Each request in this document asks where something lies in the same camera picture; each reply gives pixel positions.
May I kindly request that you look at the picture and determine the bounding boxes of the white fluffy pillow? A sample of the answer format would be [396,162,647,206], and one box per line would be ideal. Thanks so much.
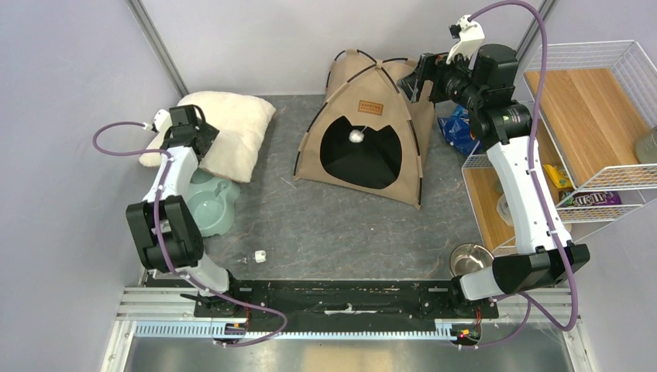
[138,91,277,184]

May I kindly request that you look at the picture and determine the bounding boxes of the mint green bowl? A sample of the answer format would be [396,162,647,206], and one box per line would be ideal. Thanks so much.
[185,169,240,237]

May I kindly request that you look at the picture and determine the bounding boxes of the beige pet tent fabric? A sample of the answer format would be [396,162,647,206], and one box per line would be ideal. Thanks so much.
[293,49,437,211]

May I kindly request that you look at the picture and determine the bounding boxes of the small white plastic cap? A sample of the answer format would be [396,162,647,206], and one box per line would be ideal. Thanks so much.
[254,250,267,264]

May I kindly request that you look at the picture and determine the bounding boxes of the steel pet bowl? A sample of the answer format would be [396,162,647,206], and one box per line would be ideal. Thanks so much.
[449,243,494,277]

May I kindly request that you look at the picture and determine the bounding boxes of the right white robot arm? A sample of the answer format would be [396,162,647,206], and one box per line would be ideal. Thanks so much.
[397,44,590,302]

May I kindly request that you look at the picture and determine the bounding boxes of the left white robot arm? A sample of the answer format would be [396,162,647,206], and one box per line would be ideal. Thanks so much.
[126,105,230,297]

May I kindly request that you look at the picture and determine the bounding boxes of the blue chip bag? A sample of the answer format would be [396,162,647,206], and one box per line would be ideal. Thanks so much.
[438,105,482,156]

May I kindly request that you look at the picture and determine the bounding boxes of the white pompom toy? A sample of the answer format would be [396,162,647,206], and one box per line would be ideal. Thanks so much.
[348,126,366,143]

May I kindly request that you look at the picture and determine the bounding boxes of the white plastic jar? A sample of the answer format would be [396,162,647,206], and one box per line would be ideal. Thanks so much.
[496,194,514,227]

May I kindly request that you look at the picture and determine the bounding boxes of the yellow snack packet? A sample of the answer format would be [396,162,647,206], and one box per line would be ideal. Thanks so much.
[542,164,573,189]

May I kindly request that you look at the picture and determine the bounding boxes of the purple candy bag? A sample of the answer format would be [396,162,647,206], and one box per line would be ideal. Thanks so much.
[560,191,622,208]

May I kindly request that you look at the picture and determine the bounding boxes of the clear glass jar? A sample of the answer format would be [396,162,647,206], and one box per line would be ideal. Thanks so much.
[635,127,656,164]

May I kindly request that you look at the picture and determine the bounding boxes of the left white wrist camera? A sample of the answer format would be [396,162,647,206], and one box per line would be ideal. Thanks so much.
[143,109,172,135]

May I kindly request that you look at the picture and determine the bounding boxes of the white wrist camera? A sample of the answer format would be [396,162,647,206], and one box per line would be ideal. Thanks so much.
[446,15,485,64]
[143,109,172,135]

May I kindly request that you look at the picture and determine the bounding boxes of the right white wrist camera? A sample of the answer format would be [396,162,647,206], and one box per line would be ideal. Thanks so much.
[446,15,485,64]

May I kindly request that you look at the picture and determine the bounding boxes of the white wire shelf rack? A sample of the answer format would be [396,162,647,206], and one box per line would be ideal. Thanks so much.
[460,40,657,258]

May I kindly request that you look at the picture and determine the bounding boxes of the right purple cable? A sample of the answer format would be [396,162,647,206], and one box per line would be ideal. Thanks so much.
[456,0,580,350]

